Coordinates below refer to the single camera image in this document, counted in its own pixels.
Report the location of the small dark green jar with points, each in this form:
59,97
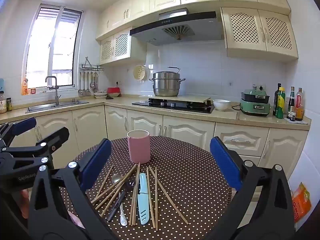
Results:
9,105

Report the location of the orange plastic bag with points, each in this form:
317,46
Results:
301,202

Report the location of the small red packet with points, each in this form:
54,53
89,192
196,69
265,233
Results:
32,90

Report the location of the green bottle yellow cap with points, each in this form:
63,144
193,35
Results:
281,105

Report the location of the metal wall utensil rack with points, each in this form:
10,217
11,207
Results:
91,67

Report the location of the bunch of wooden chopsticks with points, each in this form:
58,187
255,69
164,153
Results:
156,200

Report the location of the brown polka-dot tablecloth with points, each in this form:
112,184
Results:
190,180

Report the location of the stainless steel steamer pot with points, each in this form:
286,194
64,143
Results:
166,85

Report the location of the double wall socket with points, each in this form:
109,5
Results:
257,86

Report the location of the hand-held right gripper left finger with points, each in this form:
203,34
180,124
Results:
96,165

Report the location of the black range hood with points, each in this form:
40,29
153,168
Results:
175,20

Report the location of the cream lattice door cabinet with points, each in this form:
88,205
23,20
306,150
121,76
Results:
120,45
245,30

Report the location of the white bowl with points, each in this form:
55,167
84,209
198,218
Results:
221,105

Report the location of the green electric cooker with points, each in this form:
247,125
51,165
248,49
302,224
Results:
255,105

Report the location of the white dish stack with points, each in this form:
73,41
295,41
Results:
100,95

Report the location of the orange label bottle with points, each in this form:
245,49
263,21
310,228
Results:
25,87

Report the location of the pink cup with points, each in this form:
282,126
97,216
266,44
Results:
138,147

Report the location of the red orange sauce bottle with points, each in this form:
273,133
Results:
299,105

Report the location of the dark metal spoon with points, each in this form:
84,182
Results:
130,185

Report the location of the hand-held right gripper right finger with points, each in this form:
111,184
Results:
225,162

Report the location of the black gas stove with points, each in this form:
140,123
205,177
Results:
175,105

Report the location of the silver metal spoon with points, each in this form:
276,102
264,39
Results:
117,179

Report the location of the person's left hand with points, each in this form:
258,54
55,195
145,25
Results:
25,202

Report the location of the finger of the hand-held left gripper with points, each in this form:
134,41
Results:
23,126
57,135

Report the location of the dark oil bottle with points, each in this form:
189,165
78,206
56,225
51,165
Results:
275,100

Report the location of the stainless steel sink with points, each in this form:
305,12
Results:
50,106

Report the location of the red container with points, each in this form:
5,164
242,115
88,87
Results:
114,90

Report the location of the white paper sheet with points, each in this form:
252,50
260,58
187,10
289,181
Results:
303,122

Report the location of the kitchen window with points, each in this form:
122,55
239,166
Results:
52,42

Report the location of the dark soy sauce bottle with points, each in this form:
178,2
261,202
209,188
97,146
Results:
291,100

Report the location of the light blue sheathed knife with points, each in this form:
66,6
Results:
143,200

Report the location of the metal faucet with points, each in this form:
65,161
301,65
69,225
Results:
57,90

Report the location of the light blue box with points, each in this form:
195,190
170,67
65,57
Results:
1,85

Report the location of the cream colander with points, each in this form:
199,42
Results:
140,73

